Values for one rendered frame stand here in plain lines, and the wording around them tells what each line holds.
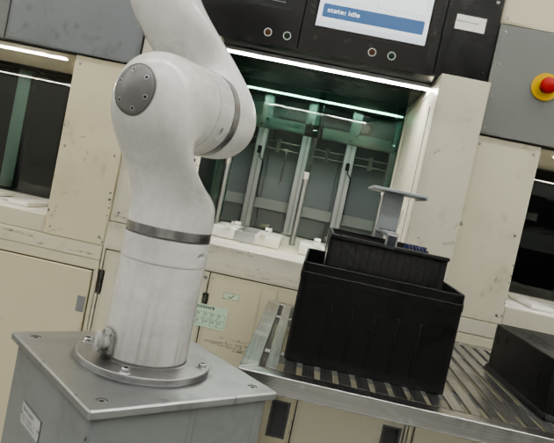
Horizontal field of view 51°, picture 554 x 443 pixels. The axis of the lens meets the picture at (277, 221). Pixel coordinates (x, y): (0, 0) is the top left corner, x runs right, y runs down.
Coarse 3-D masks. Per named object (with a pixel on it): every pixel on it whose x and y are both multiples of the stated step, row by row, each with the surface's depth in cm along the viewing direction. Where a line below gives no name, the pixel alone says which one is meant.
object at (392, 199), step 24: (384, 192) 109; (408, 192) 104; (384, 216) 108; (336, 240) 100; (360, 240) 99; (384, 240) 120; (336, 264) 100; (360, 264) 100; (384, 264) 100; (408, 264) 100; (432, 264) 99
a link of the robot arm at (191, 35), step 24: (144, 0) 81; (168, 0) 80; (192, 0) 82; (144, 24) 82; (168, 24) 81; (192, 24) 82; (168, 48) 84; (192, 48) 84; (216, 48) 84; (216, 72) 83; (240, 96) 82; (240, 120) 81; (240, 144) 84
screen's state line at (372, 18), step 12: (324, 12) 147; (336, 12) 147; (348, 12) 147; (360, 12) 147; (372, 12) 147; (372, 24) 147; (384, 24) 146; (396, 24) 146; (408, 24) 146; (420, 24) 146
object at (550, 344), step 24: (504, 336) 117; (528, 336) 114; (552, 336) 120; (504, 360) 115; (528, 360) 104; (552, 360) 96; (504, 384) 112; (528, 384) 102; (552, 384) 95; (552, 408) 95
